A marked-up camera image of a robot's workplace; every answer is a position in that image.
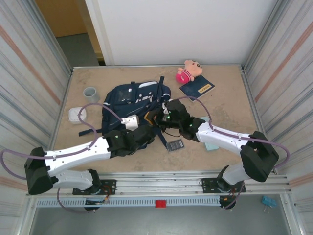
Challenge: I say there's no navy blue backpack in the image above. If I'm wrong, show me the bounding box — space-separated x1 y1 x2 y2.
78 75 172 150

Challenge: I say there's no navy blue book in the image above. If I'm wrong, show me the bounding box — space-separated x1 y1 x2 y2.
179 75 216 103

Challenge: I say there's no light teal notebook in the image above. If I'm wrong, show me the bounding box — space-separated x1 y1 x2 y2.
193 116 220 153

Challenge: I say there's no pink plush doll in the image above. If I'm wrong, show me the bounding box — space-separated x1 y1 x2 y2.
175 58 203 85

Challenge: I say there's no grey cup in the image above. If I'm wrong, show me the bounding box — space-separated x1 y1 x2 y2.
83 87 100 104

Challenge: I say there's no white square container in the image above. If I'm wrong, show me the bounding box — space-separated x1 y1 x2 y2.
68 106 88 125

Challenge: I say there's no blue binder clip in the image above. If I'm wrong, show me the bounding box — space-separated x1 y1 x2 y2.
262 195 277 213

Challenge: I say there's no wooden door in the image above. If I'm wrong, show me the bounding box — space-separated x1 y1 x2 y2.
35 0 88 39

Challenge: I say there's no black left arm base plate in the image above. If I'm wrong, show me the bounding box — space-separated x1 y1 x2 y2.
73 179 117 196

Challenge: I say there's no aluminium table rail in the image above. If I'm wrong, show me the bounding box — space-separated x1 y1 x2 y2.
97 171 289 195

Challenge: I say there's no slotted grey cable duct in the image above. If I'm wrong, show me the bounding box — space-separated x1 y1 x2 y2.
36 197 222 208

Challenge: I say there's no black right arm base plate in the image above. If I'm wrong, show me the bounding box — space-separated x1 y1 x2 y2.
200 178 245 194

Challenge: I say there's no striped enclosure side panel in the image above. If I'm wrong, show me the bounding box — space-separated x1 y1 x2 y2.
0 0 74 235
241 0 313 235

